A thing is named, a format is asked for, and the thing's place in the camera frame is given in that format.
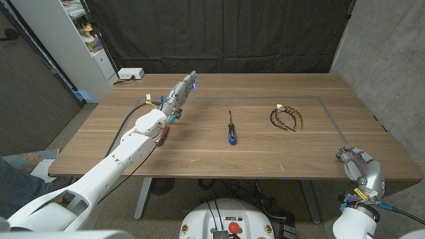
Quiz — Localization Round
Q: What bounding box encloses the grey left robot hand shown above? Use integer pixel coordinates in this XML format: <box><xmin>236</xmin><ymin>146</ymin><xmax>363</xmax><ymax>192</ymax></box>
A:
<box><xmin>161</xmin><ymin>70</ymin><xmax>198</xmax><ymax>116</ymax></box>

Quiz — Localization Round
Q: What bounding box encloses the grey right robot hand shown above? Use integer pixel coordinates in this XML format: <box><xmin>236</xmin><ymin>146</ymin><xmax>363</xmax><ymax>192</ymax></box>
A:
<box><xmin>335</xmin><ymin>145</ymin><xmax>386</xmax><ymax>203</ymax></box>

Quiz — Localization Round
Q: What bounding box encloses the blue black screwdriver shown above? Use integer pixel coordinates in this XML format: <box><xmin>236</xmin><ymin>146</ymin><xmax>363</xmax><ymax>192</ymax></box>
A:
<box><xmin>228</xmin><ymin>110</ymin><xmax>237</xmax><ymax>146</ymax></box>

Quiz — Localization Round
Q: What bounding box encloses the red flat packet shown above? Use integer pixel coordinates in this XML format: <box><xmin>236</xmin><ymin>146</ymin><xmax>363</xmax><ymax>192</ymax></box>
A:
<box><xmin>155</xmin><ymin>124</ymin><xmax>169</xmax><ymax>147</ymax></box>

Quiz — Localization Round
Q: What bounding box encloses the white power strip box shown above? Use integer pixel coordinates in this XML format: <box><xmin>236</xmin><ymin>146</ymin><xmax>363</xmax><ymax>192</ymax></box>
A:
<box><xmin>118</xmin><ymin>67</ymin><xmax>145</xmax><ymax>80</ymax></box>

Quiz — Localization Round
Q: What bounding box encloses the white table leg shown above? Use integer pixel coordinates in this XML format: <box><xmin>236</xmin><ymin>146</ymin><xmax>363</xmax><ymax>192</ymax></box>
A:
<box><xmin>133</xmin><ymin>177</ymin><xmax>153</xmax><ymax>220</ymax></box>
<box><xmin>299</xmin><ymin>180</ymin><xmax>322</xmax><ymax>225</ymax></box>

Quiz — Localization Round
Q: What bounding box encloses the black backdrop curtain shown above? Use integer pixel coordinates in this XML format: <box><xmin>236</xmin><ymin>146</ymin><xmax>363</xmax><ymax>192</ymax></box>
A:
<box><xmin>84</xmin><ymin>0</ymin><xmax>356</xmax><ymax>74</ymax></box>

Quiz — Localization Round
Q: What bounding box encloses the round black floor fan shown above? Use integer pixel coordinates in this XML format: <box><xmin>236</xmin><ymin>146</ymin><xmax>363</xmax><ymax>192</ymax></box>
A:
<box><xmin>149</xmin><ymin>178</ymin><xmax>176</xmax><ymax>196</ymax></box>

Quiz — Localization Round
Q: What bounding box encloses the black toothed headband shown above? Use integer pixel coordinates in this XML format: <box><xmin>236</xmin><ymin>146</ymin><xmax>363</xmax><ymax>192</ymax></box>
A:
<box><xmin>270</xmin><ymin>106</ymin><xmax>298</xmax><ymax>133</ymax></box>

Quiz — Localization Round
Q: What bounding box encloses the cardboard box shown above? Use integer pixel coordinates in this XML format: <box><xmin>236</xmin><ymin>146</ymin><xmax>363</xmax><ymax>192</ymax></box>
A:
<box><xmin>84</xmin><ymin>35</ymin><xmax>103</xmax><ymax>52</ymax></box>

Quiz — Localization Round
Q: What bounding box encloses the black power brick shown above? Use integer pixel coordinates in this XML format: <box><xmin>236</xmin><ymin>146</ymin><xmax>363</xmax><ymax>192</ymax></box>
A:
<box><xmin>278</xmin><ymin>222</ymin><xmax>297</xmax><ymax>239</ymax></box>

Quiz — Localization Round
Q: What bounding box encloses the orange toy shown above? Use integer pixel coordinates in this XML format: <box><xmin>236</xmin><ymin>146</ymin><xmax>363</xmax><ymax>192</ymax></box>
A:
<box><xmin>78</xmin><ymin>23</ymin><xmax>94</xmax><ymax>37</ymax></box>

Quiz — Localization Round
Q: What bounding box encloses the white shelf cabinet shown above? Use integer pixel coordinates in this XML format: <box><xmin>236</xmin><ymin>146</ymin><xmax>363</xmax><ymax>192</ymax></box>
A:
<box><xmin>9</xmin><ymin>0</ymin><xmax>119</xmax><ymax>104</ymax></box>

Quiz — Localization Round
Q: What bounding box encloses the white robot torso base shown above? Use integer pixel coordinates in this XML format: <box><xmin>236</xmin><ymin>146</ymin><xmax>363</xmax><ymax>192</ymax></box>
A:
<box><xmin>179</xmin><ymin>198</ymin><xmax>276</xmax><ymax>239</ymax></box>

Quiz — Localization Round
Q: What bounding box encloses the white flat sheet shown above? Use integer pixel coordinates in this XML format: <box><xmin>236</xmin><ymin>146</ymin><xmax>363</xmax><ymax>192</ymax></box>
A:
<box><xmin>29</xmin><ymin>159</ymin><xmax>57</xmax><ymax>183</ymax></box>

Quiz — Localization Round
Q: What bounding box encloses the person in blue jeans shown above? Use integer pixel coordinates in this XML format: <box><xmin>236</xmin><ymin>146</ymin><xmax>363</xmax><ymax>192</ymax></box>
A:
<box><xmin>0</xmin><ymin>151</ymin><xmax>57</xmax><ymax>218</ymax></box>

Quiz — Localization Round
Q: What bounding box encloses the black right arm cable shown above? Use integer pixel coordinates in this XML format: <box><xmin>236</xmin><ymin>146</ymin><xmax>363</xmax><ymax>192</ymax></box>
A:
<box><xmin>378</xmin><ymin>202</ymin><xmax>425</xmax><ymax>226</ymax></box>

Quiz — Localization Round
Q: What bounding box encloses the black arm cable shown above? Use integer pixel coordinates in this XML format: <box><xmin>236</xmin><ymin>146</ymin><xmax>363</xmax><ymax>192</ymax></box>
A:
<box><xmin>378</xmin><ymin>202</ymin><xmax>425</xmax><ymax>226</ymax></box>
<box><xmin>104</xmin><ymin>100</ymin><xmax>161</xmax><ymax>157</ymax></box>

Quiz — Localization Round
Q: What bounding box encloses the black power strip cord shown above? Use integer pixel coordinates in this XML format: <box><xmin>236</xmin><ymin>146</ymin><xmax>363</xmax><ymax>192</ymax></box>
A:
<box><xmin>114</xmin><ymin>75</ymin><xmax>136</xmax><ymax>85</ymax></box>

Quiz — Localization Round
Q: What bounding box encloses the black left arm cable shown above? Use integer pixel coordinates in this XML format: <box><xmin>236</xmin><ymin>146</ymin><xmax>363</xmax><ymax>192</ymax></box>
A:
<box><xmin>104</xmin><ymin>100</ymin><xmax>161</xmax><ymax>157</ymax></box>

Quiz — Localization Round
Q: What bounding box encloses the wooden wire basket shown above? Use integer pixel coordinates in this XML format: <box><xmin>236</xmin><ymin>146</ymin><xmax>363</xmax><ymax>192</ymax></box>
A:
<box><xmin>282</xmin><ymin>106</ymin><xmax>304</xmax><ymax>129</ymax></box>

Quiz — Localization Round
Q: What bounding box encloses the black floor cable bundle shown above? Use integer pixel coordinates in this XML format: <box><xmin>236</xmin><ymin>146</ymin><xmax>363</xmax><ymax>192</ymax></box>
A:
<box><xmin>199</xmin><ymin>179</ymin><xmax>296</xmax><ymax>224</ymax></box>

